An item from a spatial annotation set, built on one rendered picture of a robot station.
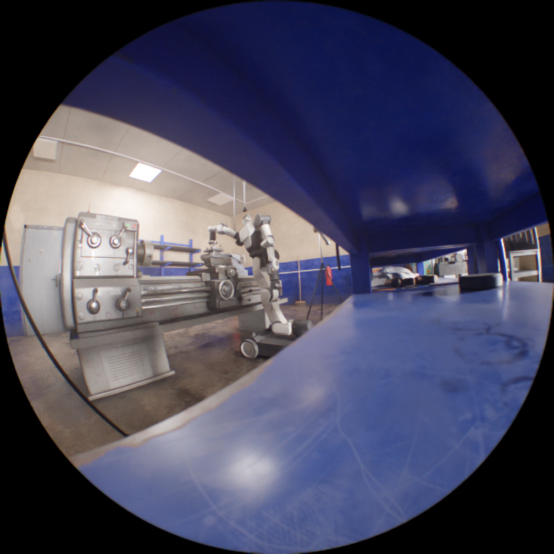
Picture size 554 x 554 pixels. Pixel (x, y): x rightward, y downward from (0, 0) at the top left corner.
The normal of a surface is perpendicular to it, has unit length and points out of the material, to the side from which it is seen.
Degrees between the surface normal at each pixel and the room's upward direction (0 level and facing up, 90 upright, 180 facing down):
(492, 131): 180
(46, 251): 90
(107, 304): 90
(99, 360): 90
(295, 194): 180
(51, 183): 90
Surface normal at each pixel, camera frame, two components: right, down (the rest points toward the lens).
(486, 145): 0.07, 1.00
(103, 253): 0.87, -0.08
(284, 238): -0.49, 0.01
